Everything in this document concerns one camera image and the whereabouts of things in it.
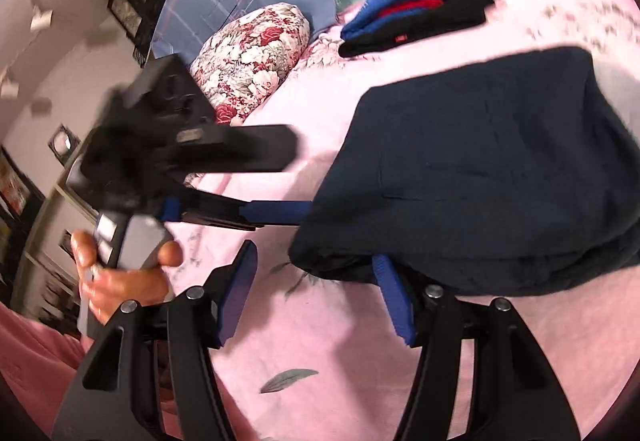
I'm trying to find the folded blue garment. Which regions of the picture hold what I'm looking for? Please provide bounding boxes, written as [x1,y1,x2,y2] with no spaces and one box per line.
[341,0,459,42]

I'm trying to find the navy pants with grey lining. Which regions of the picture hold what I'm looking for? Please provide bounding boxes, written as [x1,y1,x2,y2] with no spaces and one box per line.
[287,46,640,298]

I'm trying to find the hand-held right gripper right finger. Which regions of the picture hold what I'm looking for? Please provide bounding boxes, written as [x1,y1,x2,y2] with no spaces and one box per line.
[372,255,582,441]

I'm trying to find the pink floral bedsheet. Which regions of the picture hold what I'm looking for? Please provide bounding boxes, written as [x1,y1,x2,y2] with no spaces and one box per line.
[165,0,640,441]

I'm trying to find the person's left forearm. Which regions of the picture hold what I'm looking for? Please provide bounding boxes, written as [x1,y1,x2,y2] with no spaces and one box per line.
[0,302,103,441]

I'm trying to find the small grey picture frame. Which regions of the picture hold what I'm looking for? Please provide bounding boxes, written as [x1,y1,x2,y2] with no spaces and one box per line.
[48,123,81,158]

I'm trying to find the black picture frame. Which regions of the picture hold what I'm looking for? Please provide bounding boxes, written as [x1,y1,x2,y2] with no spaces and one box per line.
[107,0,151,52]

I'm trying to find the folded black garment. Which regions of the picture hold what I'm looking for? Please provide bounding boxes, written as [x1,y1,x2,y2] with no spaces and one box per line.
[338,0,501,60]

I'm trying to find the red floral pillow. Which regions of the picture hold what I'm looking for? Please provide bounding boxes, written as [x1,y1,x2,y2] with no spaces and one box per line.
[189,3,312,127]

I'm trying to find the white shelf unit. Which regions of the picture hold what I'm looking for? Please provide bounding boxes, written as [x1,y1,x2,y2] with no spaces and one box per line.
[10,156,101,324]

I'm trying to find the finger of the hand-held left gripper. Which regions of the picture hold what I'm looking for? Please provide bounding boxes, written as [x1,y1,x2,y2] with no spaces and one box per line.
[161,190,314,232]
[219,124,300,172]

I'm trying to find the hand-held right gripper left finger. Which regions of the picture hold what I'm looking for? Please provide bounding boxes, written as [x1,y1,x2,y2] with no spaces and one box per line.
[50,240,259,441]

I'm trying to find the person's left hand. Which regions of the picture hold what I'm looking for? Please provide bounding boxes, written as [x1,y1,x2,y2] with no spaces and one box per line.
[70,230,183,325]

